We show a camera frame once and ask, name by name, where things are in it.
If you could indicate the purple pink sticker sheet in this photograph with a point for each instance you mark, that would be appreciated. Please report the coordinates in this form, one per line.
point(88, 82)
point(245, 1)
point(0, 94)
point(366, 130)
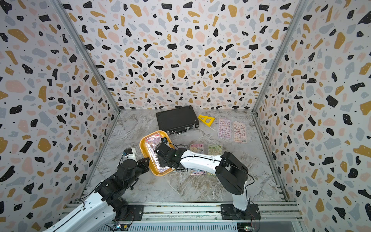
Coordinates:
point(151, 142)

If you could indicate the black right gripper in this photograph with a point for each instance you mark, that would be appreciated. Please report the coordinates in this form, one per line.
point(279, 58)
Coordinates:
point(161, 160)

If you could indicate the black briefcase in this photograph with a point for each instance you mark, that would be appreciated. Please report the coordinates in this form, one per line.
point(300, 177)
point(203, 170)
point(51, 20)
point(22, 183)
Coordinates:
point(177, 120)

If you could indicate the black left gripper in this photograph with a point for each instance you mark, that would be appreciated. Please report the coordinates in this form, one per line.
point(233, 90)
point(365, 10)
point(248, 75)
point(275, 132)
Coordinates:
point(145, 166)

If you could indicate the green animal sticker sheet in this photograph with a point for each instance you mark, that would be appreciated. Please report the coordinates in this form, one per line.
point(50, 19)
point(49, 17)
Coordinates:
point(215, 150)

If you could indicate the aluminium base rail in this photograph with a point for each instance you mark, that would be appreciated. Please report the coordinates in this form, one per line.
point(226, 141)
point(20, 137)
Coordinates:
point(183, 217)

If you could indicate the yellow triangle ruler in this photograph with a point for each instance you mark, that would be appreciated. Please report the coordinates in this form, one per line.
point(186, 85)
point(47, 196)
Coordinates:
point(208, 121)

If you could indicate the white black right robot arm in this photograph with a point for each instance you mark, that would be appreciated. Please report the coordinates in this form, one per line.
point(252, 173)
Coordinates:
point(230, 171)

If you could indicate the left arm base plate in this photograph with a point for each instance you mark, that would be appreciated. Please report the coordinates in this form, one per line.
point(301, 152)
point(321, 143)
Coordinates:
point(130, 213)

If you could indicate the yellow storage tray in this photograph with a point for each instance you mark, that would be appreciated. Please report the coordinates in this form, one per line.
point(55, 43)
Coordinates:
point(145, 154)

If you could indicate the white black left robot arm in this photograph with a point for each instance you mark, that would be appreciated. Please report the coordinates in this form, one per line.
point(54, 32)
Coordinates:
point(105, 206)

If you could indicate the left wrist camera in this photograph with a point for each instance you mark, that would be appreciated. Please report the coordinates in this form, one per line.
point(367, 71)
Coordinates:
point(129, 153)

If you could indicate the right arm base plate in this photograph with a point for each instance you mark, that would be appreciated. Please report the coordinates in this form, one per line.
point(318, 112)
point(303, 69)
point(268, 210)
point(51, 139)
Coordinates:
point(237, 211)

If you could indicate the pink cat sticker sheet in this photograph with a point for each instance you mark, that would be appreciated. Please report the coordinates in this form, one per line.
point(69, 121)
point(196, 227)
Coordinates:
point(198, 148)

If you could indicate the holographic sticker sheet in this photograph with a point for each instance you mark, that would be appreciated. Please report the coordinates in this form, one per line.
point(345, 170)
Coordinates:
point(181, 145)

